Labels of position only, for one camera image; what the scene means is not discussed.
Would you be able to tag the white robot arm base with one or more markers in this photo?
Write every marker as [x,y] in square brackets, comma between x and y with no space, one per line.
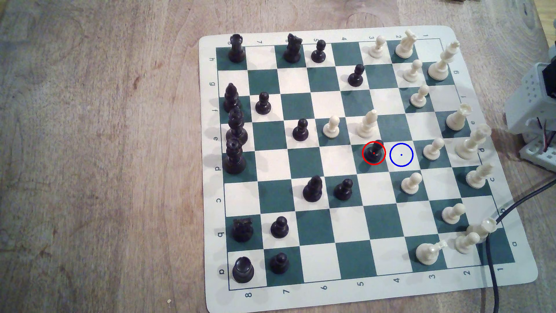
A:
[527,104]

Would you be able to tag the black rook chess piece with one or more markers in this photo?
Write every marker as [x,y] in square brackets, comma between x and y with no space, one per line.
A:
[236,50]
[243,271]

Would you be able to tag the black knight chess piece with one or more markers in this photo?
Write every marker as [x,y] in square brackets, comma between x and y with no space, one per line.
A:
[242,232]
[292,52]

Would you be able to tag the white breadboard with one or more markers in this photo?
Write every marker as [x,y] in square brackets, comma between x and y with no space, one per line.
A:
[538,155]

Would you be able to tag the black queen chess piece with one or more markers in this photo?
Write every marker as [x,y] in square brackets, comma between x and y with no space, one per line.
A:
[236,128]

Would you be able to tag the white pawn chess piece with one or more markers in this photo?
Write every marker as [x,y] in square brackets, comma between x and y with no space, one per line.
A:
[409,185]
[331,129]
[465,243]
[411,74]
[418,100]
[451,215]
[432,151]
[377,50]

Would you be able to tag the white bishop chess piece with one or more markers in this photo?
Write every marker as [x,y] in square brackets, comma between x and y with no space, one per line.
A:
[366,128]
[438,69]
[475,178]

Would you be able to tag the white rook chess piece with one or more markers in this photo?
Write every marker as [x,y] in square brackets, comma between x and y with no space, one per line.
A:
[484,227]
[456,119]

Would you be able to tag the green and white chess mat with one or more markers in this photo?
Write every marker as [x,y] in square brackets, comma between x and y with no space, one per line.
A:
[347,226]

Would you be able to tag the white knight chess piece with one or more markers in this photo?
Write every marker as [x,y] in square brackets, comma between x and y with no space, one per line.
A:
[427,253]
[404,48]

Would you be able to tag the black pawn chess piece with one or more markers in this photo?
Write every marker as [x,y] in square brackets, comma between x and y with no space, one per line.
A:
[355,78]
[279,264]
[263,106]
[373,153]
[300,132]
[279,229]
[319,54]
[343,191]

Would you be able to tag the black bishop chess piece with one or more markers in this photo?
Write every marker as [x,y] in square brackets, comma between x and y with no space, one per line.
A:
[312,191]
[231,100]

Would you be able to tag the white queen chess piece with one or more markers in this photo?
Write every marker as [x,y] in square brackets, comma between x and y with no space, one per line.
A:
[467,148]

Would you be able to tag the black king chess piece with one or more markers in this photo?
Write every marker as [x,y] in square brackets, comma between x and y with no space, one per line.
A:
[234,161]

